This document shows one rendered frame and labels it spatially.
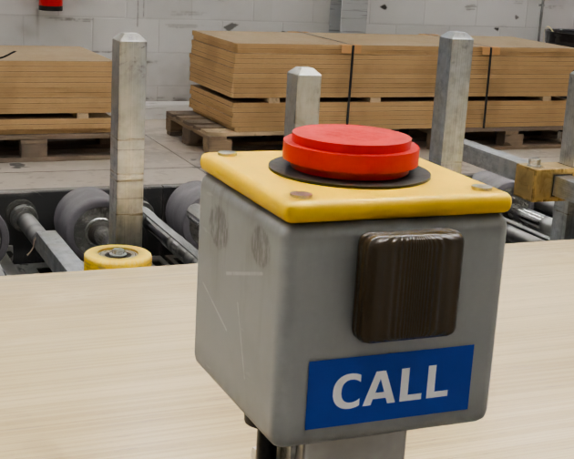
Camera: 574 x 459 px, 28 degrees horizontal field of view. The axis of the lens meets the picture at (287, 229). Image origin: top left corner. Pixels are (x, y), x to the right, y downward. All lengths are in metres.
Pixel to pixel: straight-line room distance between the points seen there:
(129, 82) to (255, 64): 5.23
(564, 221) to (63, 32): 6.10
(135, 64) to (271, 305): 1.14
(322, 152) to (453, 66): 1.30
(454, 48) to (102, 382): 0.80
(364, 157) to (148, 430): 0.63
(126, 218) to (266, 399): 1.16
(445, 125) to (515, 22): 7.43
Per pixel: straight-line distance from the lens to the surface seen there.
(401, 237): 0.30
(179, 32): 7.86
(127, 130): 1.44
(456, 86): 1.63
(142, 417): 0.95
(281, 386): 0.31
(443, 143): 1.63
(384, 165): 0.32
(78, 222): 1.86
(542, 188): 1.73
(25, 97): 6.34
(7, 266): 1.89
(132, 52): 1.43
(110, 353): 1.08
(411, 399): 0.33
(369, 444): 0.35
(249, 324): 0.32
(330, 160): 0.32
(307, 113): 1.52
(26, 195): 1.98
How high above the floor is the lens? 1.29
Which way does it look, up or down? 15 degrees down
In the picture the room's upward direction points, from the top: 3 degrees clockwise
